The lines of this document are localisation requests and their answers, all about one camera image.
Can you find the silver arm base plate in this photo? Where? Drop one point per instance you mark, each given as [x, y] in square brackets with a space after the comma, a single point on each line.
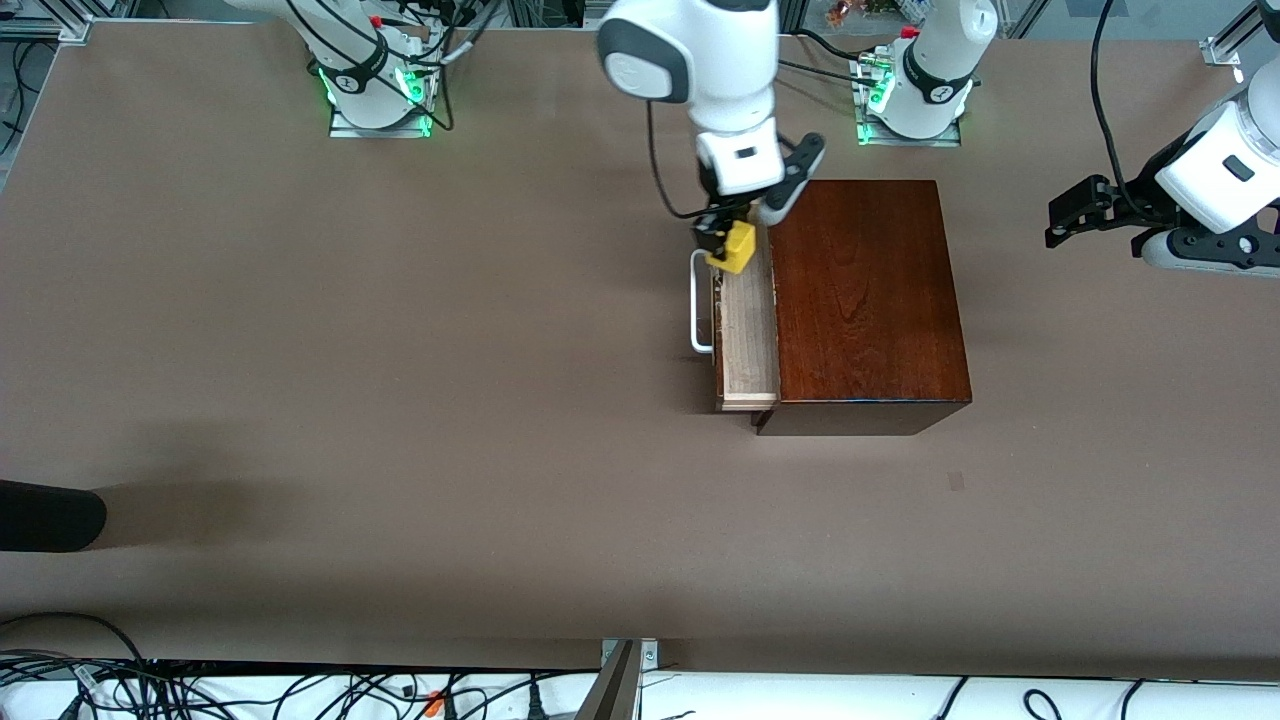
[950, 138]
[345, 128]

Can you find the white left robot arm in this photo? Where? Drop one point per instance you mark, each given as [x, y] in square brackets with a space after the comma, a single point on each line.
[1220, 170]

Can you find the black cylinder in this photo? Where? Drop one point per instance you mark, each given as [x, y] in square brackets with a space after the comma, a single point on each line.
[50, 516]

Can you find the yellow block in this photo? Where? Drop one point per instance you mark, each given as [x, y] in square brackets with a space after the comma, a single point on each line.
[740, 250]

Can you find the grey aluminium frame rail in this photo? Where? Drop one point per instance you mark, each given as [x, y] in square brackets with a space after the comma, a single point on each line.
[50, 28]
[1220, 50]

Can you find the dark brown wooden cabinet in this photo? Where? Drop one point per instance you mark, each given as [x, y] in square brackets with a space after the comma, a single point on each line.
[870, 300]

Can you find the orange connector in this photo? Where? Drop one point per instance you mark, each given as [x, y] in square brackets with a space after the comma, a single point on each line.
[435, 705]

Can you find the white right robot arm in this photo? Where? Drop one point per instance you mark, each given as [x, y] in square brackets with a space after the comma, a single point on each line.
[700, 60]

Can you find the silver bracket plate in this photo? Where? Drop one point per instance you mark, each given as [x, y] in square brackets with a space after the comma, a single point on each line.
[648, 655]

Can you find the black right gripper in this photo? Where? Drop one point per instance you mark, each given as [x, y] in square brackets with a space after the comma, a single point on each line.
[713, 228]

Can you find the grey metal post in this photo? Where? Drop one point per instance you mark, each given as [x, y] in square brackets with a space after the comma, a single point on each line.
[612, 690]

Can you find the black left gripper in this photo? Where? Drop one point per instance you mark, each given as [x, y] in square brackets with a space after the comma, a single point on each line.
[1137, 197]

